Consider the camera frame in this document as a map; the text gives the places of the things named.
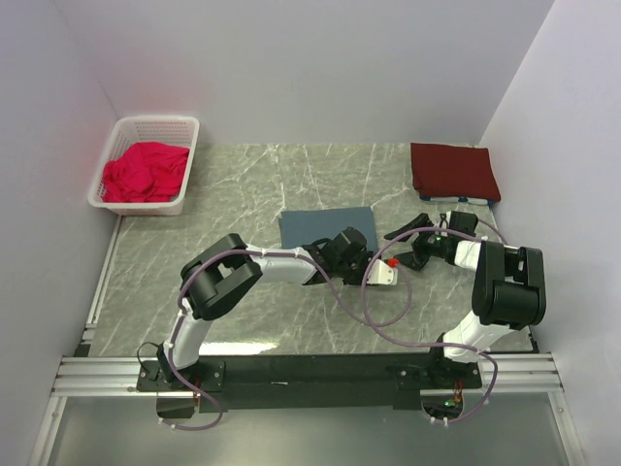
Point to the crumpled pink-red t-shirt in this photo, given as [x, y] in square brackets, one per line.
[148, 172]

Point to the folded dark red t-shirt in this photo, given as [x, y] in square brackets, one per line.
[444, 171]

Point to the aluminium rail frame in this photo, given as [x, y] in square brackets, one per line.
[97, 417]

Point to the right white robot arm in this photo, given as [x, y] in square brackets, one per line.
[509, 283]

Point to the folded white blue t-shirt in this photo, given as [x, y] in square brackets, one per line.
[459, 199]

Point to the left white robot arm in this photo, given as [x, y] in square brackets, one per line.
[215, 281]

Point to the white plastic laundry basket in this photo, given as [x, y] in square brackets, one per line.
[179, 131]

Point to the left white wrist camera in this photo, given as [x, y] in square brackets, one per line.
[384, 273]

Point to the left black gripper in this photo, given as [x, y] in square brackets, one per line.
[367, 259]

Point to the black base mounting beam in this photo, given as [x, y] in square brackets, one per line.
[289, 381]

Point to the blue-grey t-shirt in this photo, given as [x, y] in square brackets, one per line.
[299, 228]

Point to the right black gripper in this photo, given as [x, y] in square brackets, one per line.
[416, 258]

